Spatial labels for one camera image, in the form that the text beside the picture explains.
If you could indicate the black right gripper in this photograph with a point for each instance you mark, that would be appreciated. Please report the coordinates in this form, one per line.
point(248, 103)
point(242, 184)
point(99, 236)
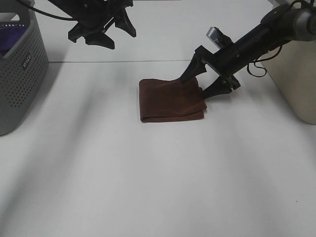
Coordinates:
point(227, 61)

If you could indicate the beige plastic bin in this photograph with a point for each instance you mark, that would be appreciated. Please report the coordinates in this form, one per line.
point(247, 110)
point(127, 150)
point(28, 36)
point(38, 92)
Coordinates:
point(294, 73)

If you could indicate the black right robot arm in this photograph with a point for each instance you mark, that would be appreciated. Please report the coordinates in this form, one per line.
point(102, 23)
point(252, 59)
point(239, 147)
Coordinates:
point(277, 28)

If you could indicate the brown microfiber towel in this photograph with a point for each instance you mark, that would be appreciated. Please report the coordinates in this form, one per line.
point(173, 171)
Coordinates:
point(170, 101)

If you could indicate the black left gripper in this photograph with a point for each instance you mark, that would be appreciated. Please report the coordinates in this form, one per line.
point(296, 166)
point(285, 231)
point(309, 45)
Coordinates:
point(95, 17)

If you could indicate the purple cloth in basket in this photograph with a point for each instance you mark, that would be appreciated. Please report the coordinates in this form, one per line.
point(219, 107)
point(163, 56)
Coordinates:
point(9, 36)

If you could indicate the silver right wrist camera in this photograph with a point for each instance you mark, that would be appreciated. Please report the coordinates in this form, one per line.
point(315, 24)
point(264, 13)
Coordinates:
point(218, 38)

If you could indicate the grey perforated plastic basket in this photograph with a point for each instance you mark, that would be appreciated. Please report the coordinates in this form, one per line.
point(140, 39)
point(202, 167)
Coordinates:
point(23, 65)

